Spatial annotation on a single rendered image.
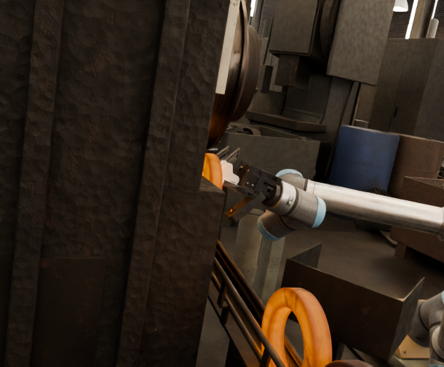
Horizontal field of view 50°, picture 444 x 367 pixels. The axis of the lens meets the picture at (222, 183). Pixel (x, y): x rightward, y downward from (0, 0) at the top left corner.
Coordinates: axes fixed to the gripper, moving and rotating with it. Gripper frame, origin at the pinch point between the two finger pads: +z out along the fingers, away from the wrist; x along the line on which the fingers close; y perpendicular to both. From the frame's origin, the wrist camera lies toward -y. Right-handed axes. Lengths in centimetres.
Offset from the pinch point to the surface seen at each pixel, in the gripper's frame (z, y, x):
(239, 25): 8.8, 37.1, 0.5
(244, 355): -4.0, -24.7, 42.7
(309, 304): -2, -8, 55
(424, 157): -304, 77, -248
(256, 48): -0.7, 36.0, -7.2
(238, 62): 6.1, 28.6, 3.1
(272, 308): -2.6, -13.3, 46.3
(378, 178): -268, 39, -252
